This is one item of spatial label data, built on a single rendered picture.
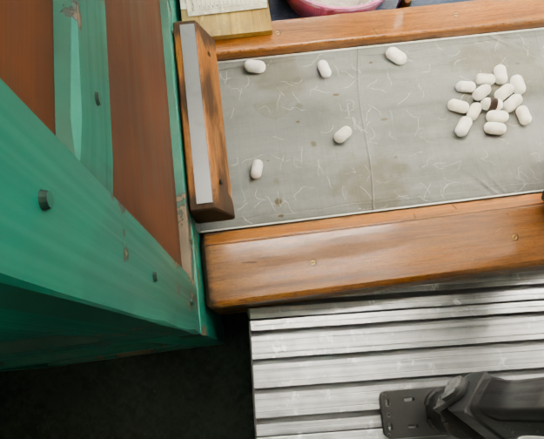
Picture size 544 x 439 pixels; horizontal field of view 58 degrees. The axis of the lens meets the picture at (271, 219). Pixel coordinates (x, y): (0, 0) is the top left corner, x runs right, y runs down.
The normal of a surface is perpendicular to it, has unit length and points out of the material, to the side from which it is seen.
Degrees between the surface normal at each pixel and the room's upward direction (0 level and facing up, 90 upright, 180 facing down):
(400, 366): 0
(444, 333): 0
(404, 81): 0
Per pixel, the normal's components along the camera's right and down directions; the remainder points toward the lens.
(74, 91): 0.72, -0.25
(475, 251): 0.02, -0.25
